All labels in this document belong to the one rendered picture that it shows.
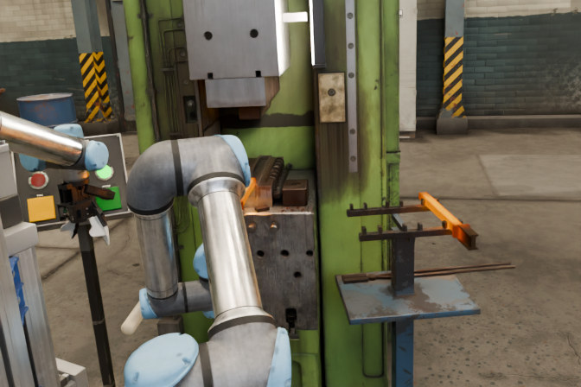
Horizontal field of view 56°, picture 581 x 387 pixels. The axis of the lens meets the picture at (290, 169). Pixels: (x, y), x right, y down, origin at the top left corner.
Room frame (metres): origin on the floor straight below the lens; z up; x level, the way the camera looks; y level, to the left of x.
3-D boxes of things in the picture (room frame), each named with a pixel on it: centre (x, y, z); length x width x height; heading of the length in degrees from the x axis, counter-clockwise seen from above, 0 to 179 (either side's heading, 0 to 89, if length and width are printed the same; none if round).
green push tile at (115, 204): (1.69, 0.60, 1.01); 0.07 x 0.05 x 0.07; 109
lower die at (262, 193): (2.02, 0.15, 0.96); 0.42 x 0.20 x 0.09; 174
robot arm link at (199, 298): (1.23, 0.22, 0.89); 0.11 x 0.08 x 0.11; 104
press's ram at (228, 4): (2.01, 0.10, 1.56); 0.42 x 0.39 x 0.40; 174
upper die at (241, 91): (2.02, 0.15, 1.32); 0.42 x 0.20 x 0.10; 174
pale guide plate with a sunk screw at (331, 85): (1.91, -0.16, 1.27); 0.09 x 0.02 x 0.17; 84
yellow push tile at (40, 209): (1.63, 0.79, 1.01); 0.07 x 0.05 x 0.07; 109
